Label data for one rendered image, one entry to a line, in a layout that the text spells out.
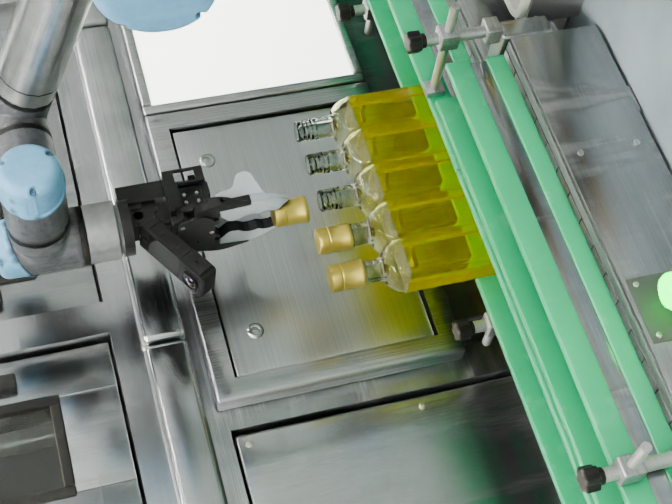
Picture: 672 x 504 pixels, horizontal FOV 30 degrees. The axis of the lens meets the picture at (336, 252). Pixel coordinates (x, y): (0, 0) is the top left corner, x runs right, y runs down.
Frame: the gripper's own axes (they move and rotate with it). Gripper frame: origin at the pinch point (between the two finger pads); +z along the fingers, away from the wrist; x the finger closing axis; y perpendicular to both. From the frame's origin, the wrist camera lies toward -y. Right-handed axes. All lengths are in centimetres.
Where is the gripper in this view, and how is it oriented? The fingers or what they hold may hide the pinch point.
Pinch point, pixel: (279, 213)
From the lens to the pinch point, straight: 160.4
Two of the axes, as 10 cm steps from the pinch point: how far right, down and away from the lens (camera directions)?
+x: -0.9, 5.5, 8.3
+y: -2.8, -8.2, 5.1
